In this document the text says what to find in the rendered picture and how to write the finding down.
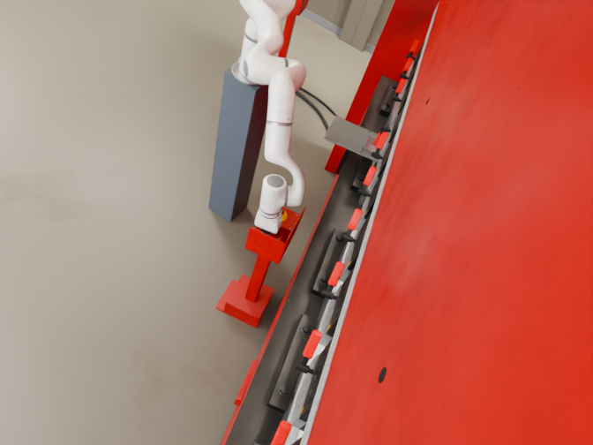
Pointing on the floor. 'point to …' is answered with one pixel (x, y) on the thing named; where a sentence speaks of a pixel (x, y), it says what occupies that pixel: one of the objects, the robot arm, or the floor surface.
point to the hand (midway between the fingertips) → (266, 235)
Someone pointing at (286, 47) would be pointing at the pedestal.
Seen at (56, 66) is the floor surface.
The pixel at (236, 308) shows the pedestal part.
